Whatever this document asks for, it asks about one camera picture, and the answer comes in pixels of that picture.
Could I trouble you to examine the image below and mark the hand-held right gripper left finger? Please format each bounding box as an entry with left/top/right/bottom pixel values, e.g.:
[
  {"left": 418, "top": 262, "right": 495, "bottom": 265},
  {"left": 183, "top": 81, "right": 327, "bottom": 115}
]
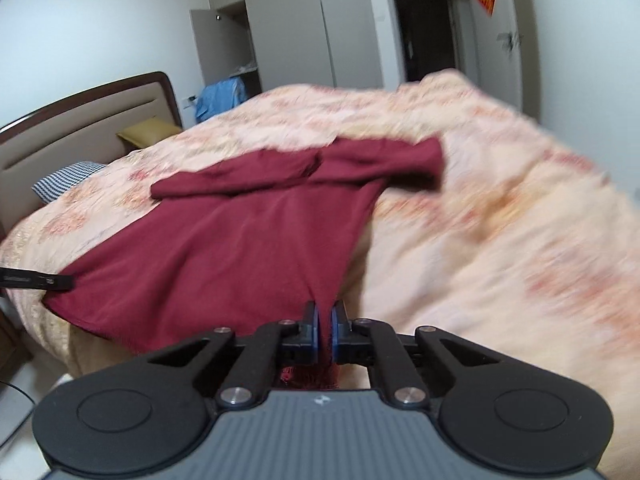
[{"left": 147, "top": 301, "right": 321, "bottom": 408}]

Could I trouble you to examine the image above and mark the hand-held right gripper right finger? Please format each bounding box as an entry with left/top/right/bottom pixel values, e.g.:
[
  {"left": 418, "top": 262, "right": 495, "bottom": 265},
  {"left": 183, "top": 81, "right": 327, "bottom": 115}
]
[{"left": 330, "top": 300, "right": 493, "bottom": 408}]

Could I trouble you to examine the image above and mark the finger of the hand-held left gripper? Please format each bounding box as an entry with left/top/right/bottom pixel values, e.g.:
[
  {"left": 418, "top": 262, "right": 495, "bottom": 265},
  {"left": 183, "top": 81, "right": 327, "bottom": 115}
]
[{"left": 42, "top": 272, "right": 76, "bottom": 291}]

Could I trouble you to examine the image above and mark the maroon sweater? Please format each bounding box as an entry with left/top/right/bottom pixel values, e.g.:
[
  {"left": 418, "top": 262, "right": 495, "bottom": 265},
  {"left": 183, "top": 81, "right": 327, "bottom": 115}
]
[{"left": 42, "top": 137, "right": 445, "bottom": 391}]

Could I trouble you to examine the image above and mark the houndstooth pillow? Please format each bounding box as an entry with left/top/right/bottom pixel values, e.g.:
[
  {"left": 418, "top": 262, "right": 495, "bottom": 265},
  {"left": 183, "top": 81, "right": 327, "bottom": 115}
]
[{"left": 31, "top": 161, "right": 108, "bottom": 206}]

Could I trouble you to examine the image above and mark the beige bed headboard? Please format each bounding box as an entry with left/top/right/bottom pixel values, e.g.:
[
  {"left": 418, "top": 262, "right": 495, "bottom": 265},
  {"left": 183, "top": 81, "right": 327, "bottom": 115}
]
[{"left": 0, "top": 71, "right": 183, "bottom": 233}]

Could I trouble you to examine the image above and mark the floral peach blanket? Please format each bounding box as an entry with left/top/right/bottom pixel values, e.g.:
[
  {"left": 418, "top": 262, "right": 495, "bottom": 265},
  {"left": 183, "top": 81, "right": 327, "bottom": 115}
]
[{"left": 0, "top": 69, "right": 640, "bottom": 480}]

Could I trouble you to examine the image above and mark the yellow pillow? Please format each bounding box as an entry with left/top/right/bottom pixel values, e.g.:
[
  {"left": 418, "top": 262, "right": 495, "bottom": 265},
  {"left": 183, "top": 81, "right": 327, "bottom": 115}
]
[{"left": 116, "top": 117, "right": 182, "bottom": 150}]

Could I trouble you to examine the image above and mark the blue garment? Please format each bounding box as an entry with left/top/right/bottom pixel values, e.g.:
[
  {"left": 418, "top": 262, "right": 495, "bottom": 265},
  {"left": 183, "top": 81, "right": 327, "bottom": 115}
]
[{"left": 194, "top": 77, "right": 248, "bottom": 123}]

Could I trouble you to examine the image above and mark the open grey wardrobe door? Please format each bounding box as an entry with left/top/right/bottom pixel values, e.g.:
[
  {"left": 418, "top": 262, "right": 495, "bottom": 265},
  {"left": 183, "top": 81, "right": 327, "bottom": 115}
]
[{"left": 190, "top": 8, "right": 236, "bottom": 86}]

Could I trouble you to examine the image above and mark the grey wardrobe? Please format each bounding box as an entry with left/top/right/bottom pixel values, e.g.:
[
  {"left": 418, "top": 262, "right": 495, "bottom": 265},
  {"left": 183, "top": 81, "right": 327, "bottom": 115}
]
[{"left": 205, "top": 0, "right": 391, "bottom": 96}]

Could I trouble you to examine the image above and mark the white door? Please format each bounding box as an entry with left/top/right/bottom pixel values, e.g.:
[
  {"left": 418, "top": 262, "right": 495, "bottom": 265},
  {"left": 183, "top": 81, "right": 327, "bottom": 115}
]
[{"left": 462, "top": 0, "right": 526, "bottom": 111}]

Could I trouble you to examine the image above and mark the black floor cable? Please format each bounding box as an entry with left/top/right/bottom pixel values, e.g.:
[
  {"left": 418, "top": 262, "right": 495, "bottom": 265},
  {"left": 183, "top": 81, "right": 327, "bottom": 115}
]
[{"left": 0, "top": 381, "right": 38, "bottom": 406}]

